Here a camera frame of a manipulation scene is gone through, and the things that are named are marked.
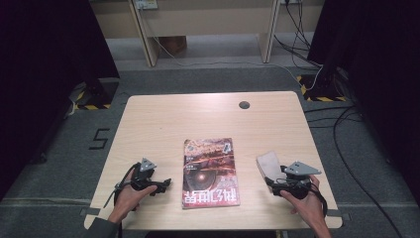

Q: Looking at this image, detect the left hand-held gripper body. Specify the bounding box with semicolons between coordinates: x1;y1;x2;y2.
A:
130;158;160;192

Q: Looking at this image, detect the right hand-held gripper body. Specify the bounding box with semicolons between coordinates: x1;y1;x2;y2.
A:
276;161;322;200

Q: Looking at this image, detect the white cloth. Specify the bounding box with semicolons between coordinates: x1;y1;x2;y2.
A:
256;151;287;193

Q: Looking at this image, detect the red glossy magazine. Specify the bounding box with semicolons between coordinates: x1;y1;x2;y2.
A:
180;137;242;210

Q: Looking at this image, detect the person's left hand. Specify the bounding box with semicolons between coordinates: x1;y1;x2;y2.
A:
108;169;158;224

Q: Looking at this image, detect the person's right hand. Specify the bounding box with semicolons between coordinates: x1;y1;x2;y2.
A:
279;175;327;230

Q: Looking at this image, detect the grey tape strip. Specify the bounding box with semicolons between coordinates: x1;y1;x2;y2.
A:
79;206;101;217
325;208;352;222

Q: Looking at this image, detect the black stand base striped tape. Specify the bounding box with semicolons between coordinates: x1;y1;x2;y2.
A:
67;76;121;112
295;64;349;103

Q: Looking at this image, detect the dark curtain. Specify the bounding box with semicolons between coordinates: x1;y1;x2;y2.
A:
306;0;420;199
0;0;121;201

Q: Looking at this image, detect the brown cardboard box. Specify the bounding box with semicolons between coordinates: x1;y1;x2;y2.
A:
157;35;188;56

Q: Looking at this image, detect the beige wooden desk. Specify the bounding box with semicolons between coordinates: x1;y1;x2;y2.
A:
88;0;327;69

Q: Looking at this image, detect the white power strip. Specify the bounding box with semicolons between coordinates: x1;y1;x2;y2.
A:
134;0;159;11

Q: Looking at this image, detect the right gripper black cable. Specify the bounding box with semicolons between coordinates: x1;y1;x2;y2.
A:
308;180;329;219

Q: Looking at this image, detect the long black floor cable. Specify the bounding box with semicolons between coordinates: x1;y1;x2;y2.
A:
303;104;404;238

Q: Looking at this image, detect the white cable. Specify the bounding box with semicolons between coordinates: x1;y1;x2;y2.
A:
141;7;324;92

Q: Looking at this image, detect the bundle of black cables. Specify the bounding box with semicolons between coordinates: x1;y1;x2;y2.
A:
272;0;324;69

